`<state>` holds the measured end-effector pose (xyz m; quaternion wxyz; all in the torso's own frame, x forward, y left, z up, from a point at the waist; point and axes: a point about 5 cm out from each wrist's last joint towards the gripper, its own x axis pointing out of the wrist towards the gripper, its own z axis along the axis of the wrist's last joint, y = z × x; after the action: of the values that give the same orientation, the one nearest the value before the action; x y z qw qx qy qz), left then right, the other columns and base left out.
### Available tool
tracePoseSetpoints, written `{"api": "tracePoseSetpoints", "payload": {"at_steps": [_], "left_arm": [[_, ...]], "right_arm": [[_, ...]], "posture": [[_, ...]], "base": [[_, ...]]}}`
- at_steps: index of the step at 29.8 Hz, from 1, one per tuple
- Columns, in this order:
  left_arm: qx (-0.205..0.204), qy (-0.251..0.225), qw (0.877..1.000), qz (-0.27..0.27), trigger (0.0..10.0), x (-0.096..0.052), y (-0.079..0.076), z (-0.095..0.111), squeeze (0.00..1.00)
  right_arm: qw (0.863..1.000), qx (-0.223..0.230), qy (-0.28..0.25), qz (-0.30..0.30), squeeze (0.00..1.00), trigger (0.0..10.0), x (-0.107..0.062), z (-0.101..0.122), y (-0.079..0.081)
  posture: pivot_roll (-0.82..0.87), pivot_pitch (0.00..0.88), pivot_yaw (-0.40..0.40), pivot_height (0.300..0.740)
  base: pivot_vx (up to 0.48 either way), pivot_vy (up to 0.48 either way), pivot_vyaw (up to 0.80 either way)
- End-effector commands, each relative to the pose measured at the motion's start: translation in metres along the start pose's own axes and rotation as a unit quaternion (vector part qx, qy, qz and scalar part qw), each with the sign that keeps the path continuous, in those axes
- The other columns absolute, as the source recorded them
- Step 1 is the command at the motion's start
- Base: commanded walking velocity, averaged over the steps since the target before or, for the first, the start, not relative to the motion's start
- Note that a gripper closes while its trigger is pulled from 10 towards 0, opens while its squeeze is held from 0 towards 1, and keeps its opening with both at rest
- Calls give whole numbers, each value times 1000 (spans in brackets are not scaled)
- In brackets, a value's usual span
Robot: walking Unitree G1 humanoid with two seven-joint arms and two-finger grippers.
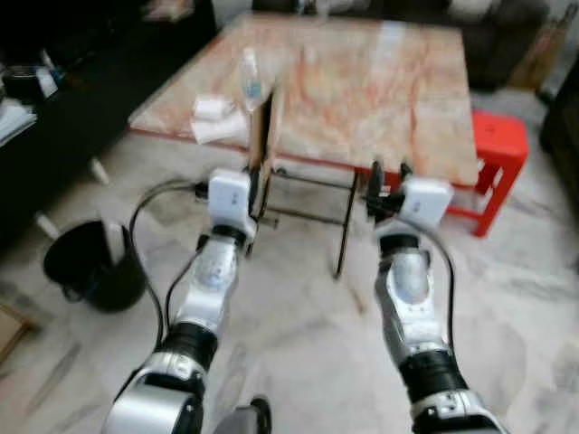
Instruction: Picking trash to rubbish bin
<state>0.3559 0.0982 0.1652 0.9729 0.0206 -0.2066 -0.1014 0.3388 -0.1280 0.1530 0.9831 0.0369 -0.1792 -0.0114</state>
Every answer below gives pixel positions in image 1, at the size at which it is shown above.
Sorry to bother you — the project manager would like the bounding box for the clear plastic water bottle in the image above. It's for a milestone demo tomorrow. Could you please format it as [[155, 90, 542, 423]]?
[[239, 47, 266, 115]]

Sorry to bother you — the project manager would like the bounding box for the red plastic stool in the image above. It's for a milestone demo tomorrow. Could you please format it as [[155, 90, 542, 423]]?
[[447, 109, 531, 239]]

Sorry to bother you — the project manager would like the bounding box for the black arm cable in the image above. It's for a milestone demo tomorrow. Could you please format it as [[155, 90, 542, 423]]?
[[423, 224, 457, 349], [127, 179, 211, 349]]

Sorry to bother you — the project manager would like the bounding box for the white tissue pack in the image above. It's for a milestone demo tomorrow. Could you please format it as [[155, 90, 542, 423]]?
[[192, 93, 237, 123]]

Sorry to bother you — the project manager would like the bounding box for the grey robot leg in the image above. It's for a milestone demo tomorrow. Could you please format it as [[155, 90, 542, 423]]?
[[211, 395, 273, 434]]

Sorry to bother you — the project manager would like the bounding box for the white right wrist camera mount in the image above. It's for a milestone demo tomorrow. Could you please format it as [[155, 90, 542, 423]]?
[[398, 177, 454, 230]]

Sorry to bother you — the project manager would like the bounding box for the black rubbish bin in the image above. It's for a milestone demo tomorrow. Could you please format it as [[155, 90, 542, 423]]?
[[42, 219, 148, 315]]

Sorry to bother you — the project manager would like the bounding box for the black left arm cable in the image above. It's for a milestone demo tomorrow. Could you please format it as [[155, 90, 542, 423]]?
[[127, 179, 211, 349]]

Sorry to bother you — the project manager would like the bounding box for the black low cabinet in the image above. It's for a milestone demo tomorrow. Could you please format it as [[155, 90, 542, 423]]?
[[0, 0, 220, 256]]

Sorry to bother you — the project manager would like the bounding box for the black metal table frame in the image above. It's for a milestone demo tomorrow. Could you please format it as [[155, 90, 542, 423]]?
[[256, 161, 399, 279]]

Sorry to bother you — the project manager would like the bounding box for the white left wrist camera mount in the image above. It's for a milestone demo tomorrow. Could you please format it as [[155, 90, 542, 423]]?
[[207, 169, 258, 241]]

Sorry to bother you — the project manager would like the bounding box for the brown cardboard piece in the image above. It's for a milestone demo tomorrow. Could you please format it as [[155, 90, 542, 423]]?
[[248, 82, 288, 176]]

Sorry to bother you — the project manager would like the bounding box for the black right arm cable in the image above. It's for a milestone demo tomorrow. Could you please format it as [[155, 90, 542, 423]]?
[[423, 224, 457, 349]]

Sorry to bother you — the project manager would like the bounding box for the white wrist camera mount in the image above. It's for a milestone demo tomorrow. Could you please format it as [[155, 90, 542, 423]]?
[[398, 177, 454, 230], [207, 169, 258, 241]]

